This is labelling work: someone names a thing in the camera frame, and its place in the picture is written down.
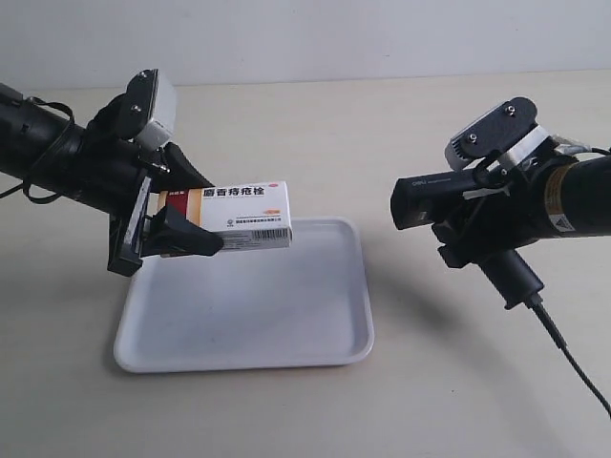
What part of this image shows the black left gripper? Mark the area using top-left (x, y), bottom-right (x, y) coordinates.
top-left (86, 94), bottom-right (224, 277)

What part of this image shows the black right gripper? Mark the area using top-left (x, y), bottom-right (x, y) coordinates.
top-left (432, 138), bottom-right (558, 268)

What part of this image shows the black handheld barcode scanner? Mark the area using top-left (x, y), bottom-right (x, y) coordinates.
top-left (390, 172), bottom-right (544, 311)

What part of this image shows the white red medicine box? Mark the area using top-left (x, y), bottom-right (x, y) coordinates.
top-left (157, 181), bottom-right (292, 251)

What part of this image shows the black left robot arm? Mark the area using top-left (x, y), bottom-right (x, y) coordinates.
top-left (1, 86), bottom-right (223, 277)

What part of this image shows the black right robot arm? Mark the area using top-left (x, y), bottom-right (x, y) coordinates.
top-left (142, 140), bottom-right (610, 268)

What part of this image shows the white plastic tray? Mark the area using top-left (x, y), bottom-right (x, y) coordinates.
top-left (114, 217), bottom-right (374, 373)

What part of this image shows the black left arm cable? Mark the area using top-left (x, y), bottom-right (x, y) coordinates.
top-left (0, 96), bottom-right (90, 207)

